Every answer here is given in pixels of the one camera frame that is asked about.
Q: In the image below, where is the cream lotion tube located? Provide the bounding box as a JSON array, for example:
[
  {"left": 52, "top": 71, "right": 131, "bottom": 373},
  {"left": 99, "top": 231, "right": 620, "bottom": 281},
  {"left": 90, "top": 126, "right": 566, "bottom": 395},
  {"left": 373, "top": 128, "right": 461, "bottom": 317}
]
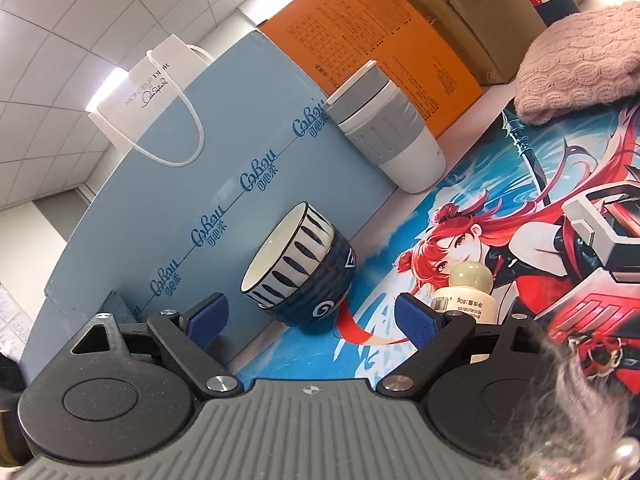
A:
[{"left": 431, "top": 261, "right": 499, "bottom": 325}]

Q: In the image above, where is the dark blue storage box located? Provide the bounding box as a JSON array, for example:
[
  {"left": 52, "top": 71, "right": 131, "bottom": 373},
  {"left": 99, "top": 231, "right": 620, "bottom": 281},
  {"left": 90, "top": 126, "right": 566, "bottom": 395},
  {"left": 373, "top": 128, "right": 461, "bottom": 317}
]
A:
[{"left": 99, "top": 290, "right": 138, "bottom": 324}]

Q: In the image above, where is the light blue cardboard box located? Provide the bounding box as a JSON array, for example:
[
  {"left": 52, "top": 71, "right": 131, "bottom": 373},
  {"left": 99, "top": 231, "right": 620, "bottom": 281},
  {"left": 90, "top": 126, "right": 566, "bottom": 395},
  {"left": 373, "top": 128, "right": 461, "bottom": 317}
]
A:
[{"left": 21, "top": 32, "right": 395, "bottom": 379}]

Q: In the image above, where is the blue white ceramic bowl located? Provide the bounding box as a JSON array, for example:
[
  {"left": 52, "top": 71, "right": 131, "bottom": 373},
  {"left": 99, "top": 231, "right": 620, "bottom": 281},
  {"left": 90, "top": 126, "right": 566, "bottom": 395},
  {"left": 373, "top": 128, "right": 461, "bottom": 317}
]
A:
[{"left": 240, "top": 202, "right": 357, "bottom": 327}]

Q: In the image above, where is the anime print desk mat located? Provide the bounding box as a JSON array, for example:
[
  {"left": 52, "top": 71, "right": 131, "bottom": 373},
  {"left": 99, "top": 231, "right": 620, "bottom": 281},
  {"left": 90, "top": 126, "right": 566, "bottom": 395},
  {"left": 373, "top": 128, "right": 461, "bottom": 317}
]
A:
[{"left": 240, "top": 98, "right": 639, "bottom": 399}]

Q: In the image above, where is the white grey travel cup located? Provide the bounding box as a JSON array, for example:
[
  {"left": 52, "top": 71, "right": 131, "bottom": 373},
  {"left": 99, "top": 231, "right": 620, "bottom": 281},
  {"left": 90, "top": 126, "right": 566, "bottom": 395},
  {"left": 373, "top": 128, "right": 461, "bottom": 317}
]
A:
[{"left": 322, "top": 60, "right": 447, "bottom": 194}]

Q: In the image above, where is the white paper shopping bag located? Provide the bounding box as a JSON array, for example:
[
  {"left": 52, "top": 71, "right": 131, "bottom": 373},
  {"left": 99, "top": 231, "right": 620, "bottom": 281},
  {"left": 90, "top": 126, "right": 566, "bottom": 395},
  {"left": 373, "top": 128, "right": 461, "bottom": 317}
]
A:
[{"left": 86, "top": 35, "right": 214, "bottom": 168}]

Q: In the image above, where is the orange cardboard box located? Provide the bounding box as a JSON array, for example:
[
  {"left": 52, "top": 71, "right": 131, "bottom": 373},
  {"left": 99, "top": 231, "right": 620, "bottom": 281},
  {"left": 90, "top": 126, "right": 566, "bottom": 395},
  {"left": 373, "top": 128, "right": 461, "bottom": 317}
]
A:
[{"left": 259, "top": 0, "right": 482, "bottom": 136}]

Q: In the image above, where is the pink knitted cloth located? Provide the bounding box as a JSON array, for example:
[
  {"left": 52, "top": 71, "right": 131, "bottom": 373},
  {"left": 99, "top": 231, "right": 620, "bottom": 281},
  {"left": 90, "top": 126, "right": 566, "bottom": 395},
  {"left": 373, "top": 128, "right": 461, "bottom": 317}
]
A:
[{"left": 514, "top": 1, "right": 639, "bottom": 126}]

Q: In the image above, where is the brown cardboard box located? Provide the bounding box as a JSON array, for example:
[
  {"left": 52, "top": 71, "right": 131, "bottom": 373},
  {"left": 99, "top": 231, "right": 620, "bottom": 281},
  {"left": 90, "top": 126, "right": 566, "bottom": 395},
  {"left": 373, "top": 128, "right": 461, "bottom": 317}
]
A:
[{"left": 408, "top": 0, "right": 585, "bottom": 84}]

